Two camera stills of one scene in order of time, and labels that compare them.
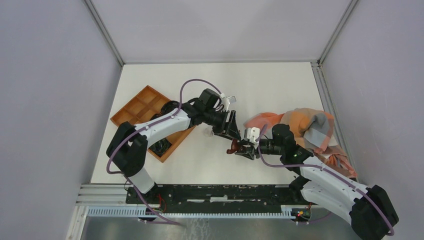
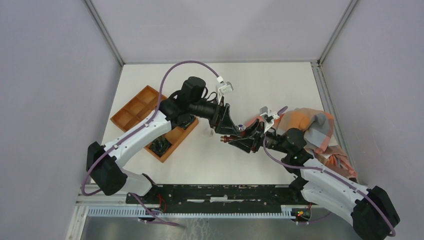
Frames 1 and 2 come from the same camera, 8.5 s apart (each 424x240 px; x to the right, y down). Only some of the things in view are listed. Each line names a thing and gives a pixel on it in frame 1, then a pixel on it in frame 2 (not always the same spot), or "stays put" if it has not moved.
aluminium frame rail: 109,200 stays put
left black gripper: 231,131 stays put
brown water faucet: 235,146 → 241,130
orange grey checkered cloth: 314,131 stays put
